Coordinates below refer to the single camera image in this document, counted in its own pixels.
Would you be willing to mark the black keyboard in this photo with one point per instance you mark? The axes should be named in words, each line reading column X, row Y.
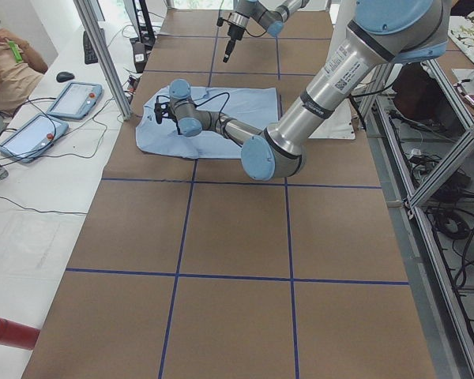
column 90, row 56

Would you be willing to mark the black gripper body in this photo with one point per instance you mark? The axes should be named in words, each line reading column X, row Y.
column 167, row 110
column 232, row 31

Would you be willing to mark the red cylinder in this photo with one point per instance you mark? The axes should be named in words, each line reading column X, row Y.
column 13, row 334

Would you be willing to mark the aluminium frame rack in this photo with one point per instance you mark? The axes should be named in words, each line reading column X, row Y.
column 420, row 120

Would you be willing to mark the far blue teach pendant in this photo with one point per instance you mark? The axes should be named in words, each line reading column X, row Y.
column 75, row 101

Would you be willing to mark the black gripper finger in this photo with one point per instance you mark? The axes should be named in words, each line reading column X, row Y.
column 228, row 50

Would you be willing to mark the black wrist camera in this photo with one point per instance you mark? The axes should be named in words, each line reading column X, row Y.
column 158, row 111

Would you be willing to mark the near blue teach pendant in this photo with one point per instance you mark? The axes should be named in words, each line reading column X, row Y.
column 33, row 139

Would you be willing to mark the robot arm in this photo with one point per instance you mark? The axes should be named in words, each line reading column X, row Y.
column 380, row 32
column 272, row 21

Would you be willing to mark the blue teach pendant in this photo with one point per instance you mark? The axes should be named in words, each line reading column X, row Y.
column 33, row 139
column 75, row 101

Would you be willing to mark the seated person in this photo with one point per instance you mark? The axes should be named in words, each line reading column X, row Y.
column 18, row 80

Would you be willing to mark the black computer mouse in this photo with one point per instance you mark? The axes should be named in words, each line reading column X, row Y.
column 64, row 76

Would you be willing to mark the aluminium frame post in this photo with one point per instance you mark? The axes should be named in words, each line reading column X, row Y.
column 91, row 26

